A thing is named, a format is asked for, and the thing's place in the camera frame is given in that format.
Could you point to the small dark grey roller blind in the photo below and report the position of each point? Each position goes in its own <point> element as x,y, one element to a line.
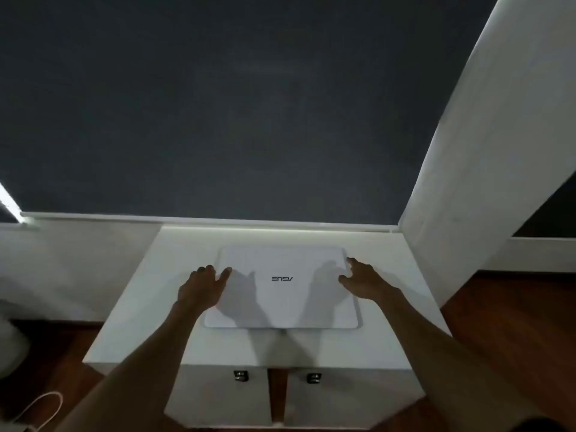
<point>551,211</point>

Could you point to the person's left forearm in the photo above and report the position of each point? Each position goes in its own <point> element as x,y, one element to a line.
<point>135,373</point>

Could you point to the large dark grey roller blind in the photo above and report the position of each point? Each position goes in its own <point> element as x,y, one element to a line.
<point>225,107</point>

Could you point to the white closed laptop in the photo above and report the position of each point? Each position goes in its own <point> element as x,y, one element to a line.
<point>279,301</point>

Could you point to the white cabinet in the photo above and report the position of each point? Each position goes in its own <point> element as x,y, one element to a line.
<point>288,346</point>

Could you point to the person's right forearm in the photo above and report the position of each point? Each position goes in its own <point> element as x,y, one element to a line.
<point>445,364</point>

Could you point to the person's left hand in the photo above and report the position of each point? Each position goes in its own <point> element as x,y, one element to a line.
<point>200,287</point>

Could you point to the person's right thumb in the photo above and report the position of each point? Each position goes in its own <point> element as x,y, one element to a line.
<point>346,279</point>

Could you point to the person's left thumb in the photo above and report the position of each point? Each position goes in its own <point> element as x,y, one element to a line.
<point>224,274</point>

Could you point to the white cabinet door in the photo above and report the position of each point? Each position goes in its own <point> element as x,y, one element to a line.
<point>351,400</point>
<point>220,395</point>

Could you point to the person's right hand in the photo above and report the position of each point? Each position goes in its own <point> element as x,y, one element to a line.
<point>369,283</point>

